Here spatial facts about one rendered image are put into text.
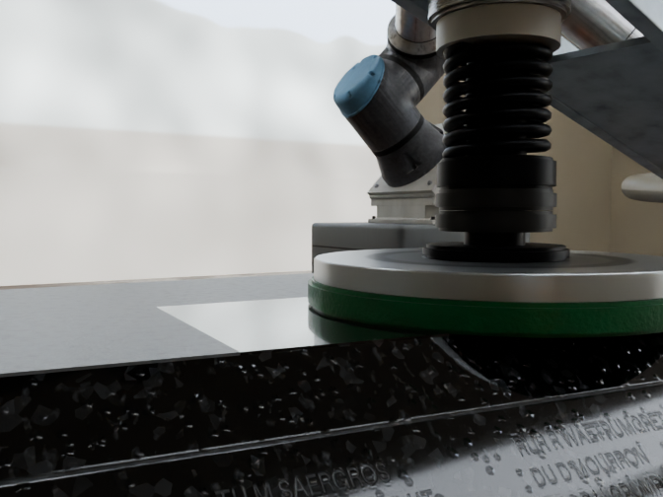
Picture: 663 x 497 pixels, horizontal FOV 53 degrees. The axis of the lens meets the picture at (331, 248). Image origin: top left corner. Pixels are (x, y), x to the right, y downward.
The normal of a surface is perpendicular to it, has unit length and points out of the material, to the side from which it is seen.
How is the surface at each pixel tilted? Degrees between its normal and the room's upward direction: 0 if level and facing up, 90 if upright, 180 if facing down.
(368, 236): 90
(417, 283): 90
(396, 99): 92
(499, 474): 45
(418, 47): 106
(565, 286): 90
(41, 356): 0
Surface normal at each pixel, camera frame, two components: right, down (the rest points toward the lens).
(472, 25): -0.58, 0.04
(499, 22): -0.22, 0.05
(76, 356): 0.00, -1.00
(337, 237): -0.86, 0.03
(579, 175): 0.51, 0.05
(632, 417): 0.29, -0.67
